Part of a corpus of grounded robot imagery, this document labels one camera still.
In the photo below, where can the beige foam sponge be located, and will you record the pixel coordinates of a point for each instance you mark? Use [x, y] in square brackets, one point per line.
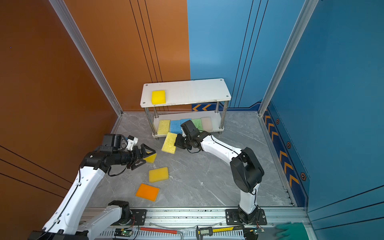
[207, 124]

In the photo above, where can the thick yellow foam sponge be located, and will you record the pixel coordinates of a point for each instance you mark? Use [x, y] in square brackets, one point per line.
[158, 97]

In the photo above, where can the left circuit board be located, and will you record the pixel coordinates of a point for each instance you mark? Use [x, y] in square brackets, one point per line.
[123, 233]

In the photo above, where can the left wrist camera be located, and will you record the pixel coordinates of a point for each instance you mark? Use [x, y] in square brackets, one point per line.
[131, 142]

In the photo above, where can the green rubber glove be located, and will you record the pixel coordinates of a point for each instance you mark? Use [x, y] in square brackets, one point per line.
[295, 231]

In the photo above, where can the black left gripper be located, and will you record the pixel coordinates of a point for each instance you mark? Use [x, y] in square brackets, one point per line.
[138, 158]

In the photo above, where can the right circuit board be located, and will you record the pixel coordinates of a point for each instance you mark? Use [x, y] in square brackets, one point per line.
[257, 231]

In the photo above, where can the aluminium front rail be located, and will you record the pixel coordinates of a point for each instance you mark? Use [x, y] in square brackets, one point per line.
[186, 220]

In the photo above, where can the circuit board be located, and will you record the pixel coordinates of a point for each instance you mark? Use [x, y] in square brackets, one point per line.
[123, 233]
[257, 231]

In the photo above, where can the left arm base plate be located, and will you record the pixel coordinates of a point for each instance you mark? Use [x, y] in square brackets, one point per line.
[136, 218]

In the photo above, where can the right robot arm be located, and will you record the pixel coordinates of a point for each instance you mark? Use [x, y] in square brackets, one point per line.
[246, 169]

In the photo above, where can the small yellow foam sponge left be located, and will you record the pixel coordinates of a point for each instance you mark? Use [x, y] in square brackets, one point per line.
[151, 158]

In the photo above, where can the white two-tier shelf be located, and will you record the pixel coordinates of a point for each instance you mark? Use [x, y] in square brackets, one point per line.
[210, 97]

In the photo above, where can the red-handled tool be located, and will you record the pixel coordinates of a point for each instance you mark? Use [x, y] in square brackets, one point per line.
[159, 230]

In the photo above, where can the yellow cellulose sponge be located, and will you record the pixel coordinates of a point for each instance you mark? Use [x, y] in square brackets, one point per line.
[163, 127]
[169, 143]

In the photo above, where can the green cellulose sponge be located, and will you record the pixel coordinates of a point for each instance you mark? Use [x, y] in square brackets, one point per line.
[198, 124]

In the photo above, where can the orange foam sponge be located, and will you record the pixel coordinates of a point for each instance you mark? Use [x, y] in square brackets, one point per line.
[147, 192]

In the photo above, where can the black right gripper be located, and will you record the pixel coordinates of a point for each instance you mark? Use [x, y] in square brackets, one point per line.
[178, 143]

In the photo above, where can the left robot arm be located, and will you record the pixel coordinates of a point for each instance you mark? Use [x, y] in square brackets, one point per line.
[65, 222]

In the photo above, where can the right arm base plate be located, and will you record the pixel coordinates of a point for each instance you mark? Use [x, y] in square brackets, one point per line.
[232, 216]

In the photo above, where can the digital caliper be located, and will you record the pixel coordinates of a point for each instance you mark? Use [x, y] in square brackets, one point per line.
[209, 231]

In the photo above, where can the blue cellulose sponge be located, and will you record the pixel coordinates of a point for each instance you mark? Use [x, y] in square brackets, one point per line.
[184, 120]
[175, 127]

